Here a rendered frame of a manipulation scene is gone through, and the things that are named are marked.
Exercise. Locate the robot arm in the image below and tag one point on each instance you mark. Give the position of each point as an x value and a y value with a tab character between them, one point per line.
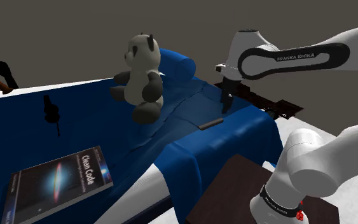
309	173

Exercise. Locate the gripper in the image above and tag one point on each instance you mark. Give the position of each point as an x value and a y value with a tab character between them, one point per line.
229	87

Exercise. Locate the dark grey flat bar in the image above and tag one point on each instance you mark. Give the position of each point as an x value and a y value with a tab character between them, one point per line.
211	123

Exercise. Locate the panda plush toy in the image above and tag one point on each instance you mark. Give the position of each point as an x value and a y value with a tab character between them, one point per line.
140	77

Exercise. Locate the blue bolster pillow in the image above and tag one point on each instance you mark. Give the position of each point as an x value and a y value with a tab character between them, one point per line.
177	63

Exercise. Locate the dark book with galaxy cover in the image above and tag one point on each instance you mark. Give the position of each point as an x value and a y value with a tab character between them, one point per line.
57	183

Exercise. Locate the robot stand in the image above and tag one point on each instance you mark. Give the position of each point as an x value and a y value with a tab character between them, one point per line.
228	192

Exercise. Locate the bed with blue cover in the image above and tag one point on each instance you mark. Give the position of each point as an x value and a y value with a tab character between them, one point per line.
98	124

